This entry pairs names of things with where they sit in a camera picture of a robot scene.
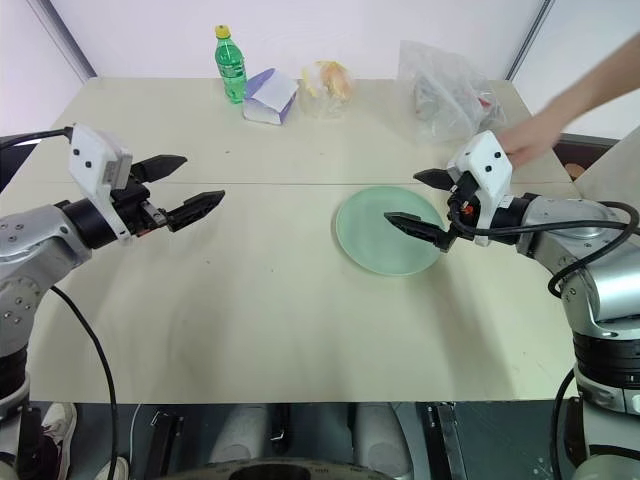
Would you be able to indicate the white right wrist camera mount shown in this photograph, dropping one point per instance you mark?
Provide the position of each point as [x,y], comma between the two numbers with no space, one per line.
[487,160]

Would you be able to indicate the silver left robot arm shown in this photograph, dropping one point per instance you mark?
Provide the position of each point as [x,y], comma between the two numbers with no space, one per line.
[30,240]

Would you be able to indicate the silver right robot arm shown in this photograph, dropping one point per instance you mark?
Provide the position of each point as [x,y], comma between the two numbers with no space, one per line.
[600,280]

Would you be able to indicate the person's bare forearm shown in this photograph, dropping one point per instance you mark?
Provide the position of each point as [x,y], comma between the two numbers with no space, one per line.
[595,85]

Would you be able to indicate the pale green round plate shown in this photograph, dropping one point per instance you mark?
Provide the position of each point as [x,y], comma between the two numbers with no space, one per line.
[370,235]

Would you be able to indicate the white sneaker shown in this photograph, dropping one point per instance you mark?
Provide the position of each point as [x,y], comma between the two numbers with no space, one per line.
[59,425]

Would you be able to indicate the grey rounded robot leg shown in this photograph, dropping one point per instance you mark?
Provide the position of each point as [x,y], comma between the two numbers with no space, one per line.
[377,432]
[240,432]

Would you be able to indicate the large crumpled clear plastic bag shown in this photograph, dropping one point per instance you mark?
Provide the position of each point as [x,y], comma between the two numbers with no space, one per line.
[445,100]

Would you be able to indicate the person's bare hand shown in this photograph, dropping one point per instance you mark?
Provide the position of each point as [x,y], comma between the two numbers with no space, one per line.
[532,140]

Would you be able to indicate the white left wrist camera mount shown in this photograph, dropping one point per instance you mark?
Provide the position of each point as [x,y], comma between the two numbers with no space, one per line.
[91,156]

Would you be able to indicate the white and purple carton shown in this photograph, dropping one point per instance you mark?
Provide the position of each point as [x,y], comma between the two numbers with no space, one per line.
[267,97]

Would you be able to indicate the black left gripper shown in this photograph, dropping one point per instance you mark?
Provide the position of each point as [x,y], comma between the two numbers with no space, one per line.
[134,202]

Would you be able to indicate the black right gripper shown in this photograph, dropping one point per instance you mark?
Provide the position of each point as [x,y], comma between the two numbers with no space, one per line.
[464,200]

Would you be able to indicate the brown cardboard box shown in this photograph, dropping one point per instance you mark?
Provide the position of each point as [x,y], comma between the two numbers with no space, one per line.
[615,170]

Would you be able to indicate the small orange round object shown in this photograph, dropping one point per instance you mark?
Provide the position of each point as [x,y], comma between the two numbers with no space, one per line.
[576,170]

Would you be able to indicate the black table frame bracket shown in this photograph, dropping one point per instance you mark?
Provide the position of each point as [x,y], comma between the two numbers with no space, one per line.
[447,440]
[162,440]

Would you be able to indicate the grey partition frame post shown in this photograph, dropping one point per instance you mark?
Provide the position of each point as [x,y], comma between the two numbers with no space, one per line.
[72,37]
[532,37]

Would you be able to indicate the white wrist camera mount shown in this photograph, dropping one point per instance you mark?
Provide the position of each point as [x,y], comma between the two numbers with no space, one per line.
[91,156]
[487,160]

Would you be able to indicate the green plastic bottle yellow cap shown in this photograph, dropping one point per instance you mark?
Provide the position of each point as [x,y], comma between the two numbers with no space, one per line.
[230,65]

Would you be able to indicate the small clear plastic bag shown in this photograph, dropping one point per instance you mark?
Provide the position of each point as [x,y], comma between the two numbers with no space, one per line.
[325,102]

